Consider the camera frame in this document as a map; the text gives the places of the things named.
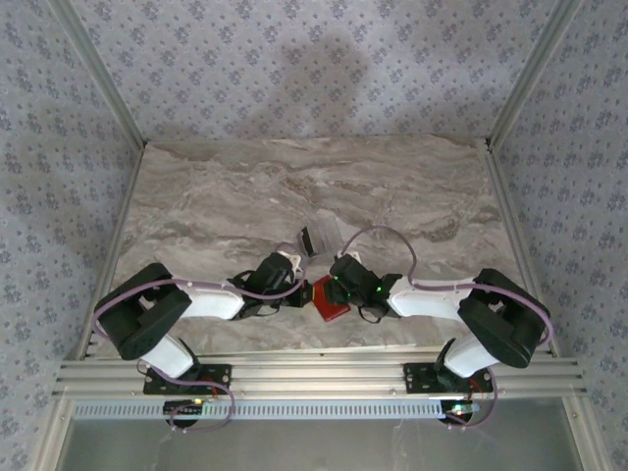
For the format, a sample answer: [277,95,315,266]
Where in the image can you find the black controller board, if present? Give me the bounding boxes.
[163,398,206,428]
[440,399,481,426]

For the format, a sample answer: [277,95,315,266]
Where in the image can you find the aluminium right corner post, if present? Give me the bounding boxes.
[485,0,588,148]

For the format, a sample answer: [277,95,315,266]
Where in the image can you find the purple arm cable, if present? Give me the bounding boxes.
[92,277,305,436]
[338,225,555,432]

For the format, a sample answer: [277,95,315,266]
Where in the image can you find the aluminium right side rail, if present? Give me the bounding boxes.
[480,138,561,358]

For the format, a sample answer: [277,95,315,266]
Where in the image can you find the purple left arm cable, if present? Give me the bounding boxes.
[92,277,305,436]

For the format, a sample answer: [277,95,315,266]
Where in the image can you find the aluminium left side rail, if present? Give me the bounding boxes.
[73,141,148,362]

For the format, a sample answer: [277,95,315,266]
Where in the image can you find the aluminium cross rail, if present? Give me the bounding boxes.
[52,348,588,398]

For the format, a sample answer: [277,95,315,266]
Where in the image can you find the black right controller board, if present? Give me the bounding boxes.
[440,399,481,426]

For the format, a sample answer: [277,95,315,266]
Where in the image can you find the aluminium frame leg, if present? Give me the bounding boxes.
[33,396,75,471]
[563,396,607,471]

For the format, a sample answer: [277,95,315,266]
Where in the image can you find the aluminium corner post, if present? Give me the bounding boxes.
[46,0,148,148]
[485,0,588,148]

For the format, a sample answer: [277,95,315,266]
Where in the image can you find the black left controller board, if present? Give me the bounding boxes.
[163,398,206,428]

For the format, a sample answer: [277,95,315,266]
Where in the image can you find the aluminium right frame leg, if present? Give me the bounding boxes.
[563,396,607,471]

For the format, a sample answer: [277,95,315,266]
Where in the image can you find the grey slotted cable duct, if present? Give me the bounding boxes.
[72,397,466,422]

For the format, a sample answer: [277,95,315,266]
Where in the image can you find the clear acrylic card stand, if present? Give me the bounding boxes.
[295,214,345,262]

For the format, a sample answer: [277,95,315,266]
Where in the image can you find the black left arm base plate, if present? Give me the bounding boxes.
[142,362,233,396]

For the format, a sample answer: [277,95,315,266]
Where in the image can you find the red card holder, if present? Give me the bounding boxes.
[311,274,352,324]

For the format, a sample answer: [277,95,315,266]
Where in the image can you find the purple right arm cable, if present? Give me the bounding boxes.
[338,225,555,432]

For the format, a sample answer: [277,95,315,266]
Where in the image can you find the aluminium left frame leg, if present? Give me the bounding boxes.
[33,396,75,471]

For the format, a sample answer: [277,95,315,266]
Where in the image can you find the aluminium left corner post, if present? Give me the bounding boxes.
[46,0,148,148]

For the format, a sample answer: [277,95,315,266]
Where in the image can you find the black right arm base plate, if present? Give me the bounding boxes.
[401,361,495,394]

